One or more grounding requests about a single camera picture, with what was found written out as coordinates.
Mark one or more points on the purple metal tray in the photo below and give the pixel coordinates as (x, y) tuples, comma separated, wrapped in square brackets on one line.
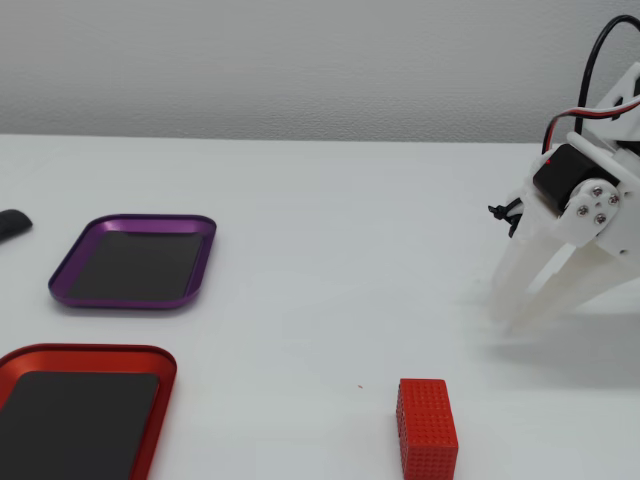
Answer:
[(135, 265)]

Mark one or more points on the red studded block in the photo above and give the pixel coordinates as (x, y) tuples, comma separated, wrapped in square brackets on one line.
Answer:
[(427, 430)]

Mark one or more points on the black rounded object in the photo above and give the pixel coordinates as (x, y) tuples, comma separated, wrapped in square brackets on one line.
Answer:
[(12, 222)]

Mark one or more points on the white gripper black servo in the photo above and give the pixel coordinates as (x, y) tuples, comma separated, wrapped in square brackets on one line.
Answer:
[(595, 206)]

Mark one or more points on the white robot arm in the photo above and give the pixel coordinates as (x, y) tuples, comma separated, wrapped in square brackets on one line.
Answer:
[(622, 82)]

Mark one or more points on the red metal tray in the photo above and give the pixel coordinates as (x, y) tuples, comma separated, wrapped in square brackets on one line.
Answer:
[(75, 425)]

